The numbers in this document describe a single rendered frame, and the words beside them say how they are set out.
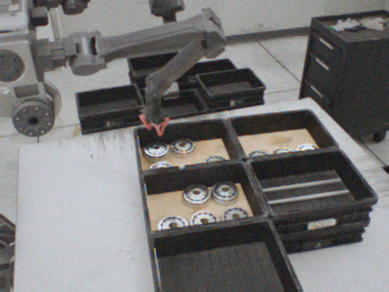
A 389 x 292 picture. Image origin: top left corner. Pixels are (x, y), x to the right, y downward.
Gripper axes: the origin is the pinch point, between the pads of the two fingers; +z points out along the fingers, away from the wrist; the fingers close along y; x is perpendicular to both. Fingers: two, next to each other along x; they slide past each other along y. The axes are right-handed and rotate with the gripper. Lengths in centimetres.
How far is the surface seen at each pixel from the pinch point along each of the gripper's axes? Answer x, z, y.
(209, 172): 1.2, 4.4, -30.0
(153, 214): 25.7, 11.6, -24.3
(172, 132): -9.5, 5.9, -0.4
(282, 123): -49, 8, -31
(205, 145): -18.0, 12.0, -11.8
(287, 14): -325, 72, 125
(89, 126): -20, 45, 79
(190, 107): -91, 58, 62
